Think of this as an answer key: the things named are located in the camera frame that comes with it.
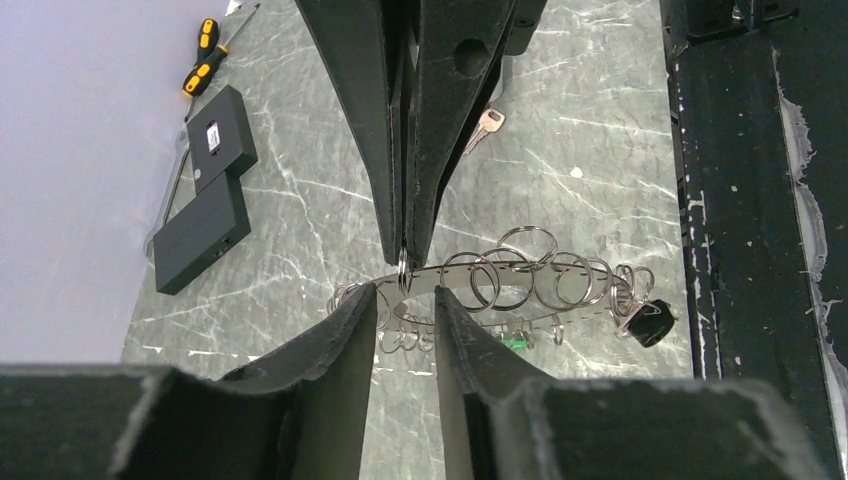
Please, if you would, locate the round metal key organizer disc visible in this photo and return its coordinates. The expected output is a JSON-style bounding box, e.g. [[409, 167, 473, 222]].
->
[[374, 225, 659, 354]]

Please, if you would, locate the yellow black screwdriver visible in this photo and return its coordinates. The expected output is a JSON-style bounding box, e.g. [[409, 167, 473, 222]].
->
[[195, 17, 220, 64], [181, 3, 261, 98]]

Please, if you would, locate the small black flat box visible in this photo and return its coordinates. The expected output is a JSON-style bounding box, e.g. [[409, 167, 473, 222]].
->
[[187, 85, 258, 193]]

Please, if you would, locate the loose silver key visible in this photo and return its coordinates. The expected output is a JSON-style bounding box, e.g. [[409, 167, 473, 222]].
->
[[463, 108, 506, 155]]

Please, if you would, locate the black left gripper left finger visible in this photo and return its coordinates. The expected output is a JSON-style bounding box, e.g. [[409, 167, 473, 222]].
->
[[1, 284, 378, 479]]

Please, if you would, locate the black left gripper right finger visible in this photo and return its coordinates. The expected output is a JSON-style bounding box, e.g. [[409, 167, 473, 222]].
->
[[434, 287, 829, 479]]

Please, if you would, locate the green key tag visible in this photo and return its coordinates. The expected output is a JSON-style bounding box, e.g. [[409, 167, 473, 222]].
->
[[496, 330, 535, 351]]

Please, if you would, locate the yellow black screwdriver rear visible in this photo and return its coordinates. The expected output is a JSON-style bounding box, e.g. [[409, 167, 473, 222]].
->
[[195, 17, 220, 64]]

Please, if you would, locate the black key tag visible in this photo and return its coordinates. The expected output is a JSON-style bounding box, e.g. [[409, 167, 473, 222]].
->
[[625, 299, 676, 348]]

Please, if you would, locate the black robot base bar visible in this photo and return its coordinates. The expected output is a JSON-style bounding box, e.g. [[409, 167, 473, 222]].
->
[[660, 1, 847, 479]]

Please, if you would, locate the yellow black screwdriver front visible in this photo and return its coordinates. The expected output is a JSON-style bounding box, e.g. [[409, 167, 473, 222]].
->
[[181, 3, 261, 98]]

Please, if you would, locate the large black flat box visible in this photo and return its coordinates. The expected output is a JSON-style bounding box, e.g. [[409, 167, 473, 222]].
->
[[153, 173, 251, 295]]

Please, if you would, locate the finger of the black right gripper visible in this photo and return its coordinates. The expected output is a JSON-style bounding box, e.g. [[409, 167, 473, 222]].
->
[[297, 0, 405, 265], [404, 1, 546, 269]]

